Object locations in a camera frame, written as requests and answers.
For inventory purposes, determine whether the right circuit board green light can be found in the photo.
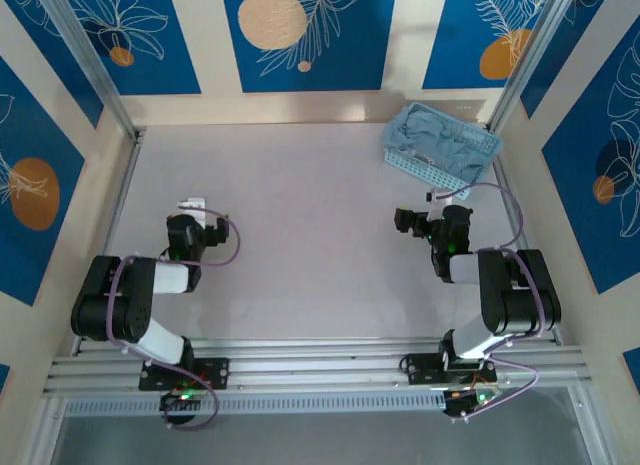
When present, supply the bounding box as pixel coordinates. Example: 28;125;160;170
443;384;501;419

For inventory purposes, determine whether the circuit board green light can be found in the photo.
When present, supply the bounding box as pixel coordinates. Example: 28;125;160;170
159;388;206;412
443;384;501;419

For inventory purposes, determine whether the left circuit board green light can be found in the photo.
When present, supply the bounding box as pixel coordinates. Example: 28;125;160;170
159;388;206;412

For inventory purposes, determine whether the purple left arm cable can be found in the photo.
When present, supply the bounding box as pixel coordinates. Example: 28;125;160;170
107;210;245;432

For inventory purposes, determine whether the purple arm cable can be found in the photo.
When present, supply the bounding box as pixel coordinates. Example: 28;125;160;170
107;210;245;432
434;182;546;424

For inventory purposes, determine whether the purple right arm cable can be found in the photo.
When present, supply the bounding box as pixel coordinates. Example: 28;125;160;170
434;182;546;424

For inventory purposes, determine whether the blue plastic lattice basket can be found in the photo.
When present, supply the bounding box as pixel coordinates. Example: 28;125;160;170
382;102;505;201

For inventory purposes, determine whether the aluminium frame post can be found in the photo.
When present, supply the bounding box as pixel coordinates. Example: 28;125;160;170
484;0;576;134
37;0;141;141

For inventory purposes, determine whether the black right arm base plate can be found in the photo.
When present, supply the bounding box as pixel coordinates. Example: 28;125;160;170
405;352;499;386

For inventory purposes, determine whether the blue floral wall panel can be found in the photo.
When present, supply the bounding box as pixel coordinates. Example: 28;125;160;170
422;0;556;91
541;32;640;297
221;0;397;93
64;0;202;96
0;57;87;307

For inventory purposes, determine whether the light blue t-shirt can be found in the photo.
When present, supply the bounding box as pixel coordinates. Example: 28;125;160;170
392;108;494;181

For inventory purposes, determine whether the grey slotted cable duct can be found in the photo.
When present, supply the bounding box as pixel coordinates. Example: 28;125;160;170
64;393;451;417

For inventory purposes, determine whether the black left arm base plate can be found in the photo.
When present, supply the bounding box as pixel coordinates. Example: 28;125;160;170
138;357;230;391

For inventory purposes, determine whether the aluminium cross rail beam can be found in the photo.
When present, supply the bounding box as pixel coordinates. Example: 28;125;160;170
42;337;594;396

